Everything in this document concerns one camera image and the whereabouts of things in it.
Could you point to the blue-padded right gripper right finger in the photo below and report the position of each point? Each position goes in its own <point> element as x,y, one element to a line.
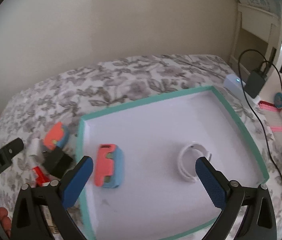
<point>229,196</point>

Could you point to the white small charger cube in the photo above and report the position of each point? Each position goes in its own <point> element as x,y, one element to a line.
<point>35,147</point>

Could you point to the round teal tin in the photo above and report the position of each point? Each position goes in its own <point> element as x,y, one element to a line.
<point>278,100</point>

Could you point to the black plugged charger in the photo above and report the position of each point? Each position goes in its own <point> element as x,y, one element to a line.
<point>255,83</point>

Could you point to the teal white shallow box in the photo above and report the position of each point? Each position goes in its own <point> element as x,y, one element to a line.
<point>154,201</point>

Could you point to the pink zipper pouch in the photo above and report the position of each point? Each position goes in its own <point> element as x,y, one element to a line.
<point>273,115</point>

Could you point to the white shelf unit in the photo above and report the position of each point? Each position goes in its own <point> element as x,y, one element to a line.
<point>259,26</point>

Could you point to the white watch band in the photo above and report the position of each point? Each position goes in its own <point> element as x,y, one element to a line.
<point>187,158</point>

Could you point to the black power adapter block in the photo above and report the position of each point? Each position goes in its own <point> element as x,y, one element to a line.
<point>57,162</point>

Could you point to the white power bank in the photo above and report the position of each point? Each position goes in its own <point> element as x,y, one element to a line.
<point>233,84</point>

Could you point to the red white tube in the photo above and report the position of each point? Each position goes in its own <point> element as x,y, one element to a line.
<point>40,178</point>

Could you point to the coral blue toy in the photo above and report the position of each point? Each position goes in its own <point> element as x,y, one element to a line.
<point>109,170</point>
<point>57,136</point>

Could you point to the floral grey white blanket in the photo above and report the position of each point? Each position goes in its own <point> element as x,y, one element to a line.
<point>72,94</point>

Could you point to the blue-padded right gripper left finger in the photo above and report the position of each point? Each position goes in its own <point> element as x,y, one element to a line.
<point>29,221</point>

